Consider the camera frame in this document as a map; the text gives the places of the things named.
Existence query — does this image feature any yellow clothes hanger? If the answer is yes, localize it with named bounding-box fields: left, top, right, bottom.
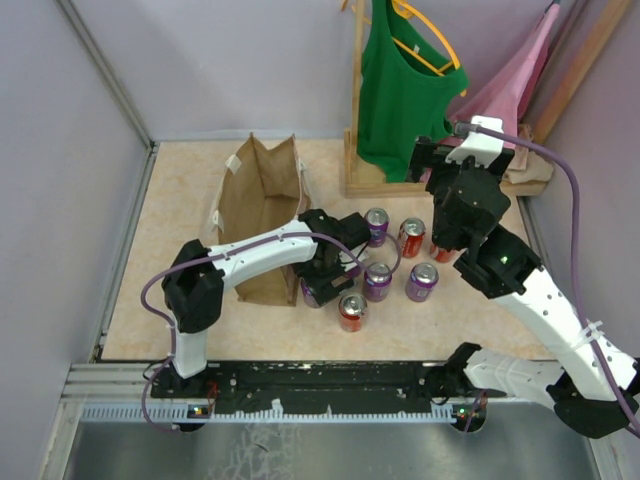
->
left=390, top=1, right=462, bottom=78

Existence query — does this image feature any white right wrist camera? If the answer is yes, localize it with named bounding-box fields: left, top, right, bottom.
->
left=445, top=115, right=504, bottom=168

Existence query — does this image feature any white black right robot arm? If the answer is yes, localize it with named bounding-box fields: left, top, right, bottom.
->
left=407, top=137, right=639, bottom=439

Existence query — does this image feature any red cola can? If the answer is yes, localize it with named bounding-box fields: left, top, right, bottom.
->
left=429, top=244, right=458, bottom=263

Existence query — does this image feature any red coca-cola can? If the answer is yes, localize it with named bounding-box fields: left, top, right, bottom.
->
left=338, top=293, right=368, bottom=333

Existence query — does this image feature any purple fanta can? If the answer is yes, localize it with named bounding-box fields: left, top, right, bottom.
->
left=300, top=279, right=320, bottom=309
left=405, top=262, right=439, bottom=302
left=365, top=207, right=389, bottom=248
left=345, top=262, right=362, bottom=278
left=363, top=262, right=392, bottom=302

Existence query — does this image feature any beige cloth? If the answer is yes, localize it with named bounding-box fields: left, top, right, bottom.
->
left=503, top=142, right=554, bottom=184

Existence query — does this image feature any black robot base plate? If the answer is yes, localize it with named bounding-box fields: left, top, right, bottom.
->
left=151, top=361, right=477, bottom=415

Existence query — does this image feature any pink shirt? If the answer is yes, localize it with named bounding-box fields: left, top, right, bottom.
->
left=450, top=1, right=560, bottom=141

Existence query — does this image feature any red coke can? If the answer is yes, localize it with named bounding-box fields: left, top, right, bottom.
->
left=398, top=217, right=426, bottom=258

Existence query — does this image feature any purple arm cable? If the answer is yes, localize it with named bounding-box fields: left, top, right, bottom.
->
left=139, top=230, right=404, bottom=434
left=452, top=122, right=640, bottom=439

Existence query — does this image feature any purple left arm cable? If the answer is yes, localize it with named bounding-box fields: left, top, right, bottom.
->
left=139, top=230, right=404, bottom=434

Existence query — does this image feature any aluminium frame rail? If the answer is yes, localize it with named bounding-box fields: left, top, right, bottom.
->
left=59, top=359, right=606, bottom=426

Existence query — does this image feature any green tank top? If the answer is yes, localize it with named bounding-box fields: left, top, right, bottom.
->
left=357, top=1, right=469, bottom=183

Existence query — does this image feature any wooden clothes rack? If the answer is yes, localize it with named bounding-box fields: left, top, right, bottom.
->
left=342, top=0, right=632, bottom=199

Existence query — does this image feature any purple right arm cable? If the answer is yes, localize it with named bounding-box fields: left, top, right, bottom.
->
left=452, top=122, right=640, bottom=439

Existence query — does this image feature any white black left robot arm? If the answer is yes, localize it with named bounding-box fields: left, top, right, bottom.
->
left=140, top=209, right=371, bottom=397

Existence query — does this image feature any tan canvas tote bag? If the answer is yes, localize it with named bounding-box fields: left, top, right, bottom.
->
left=202, top=132, right=314, bottom=307

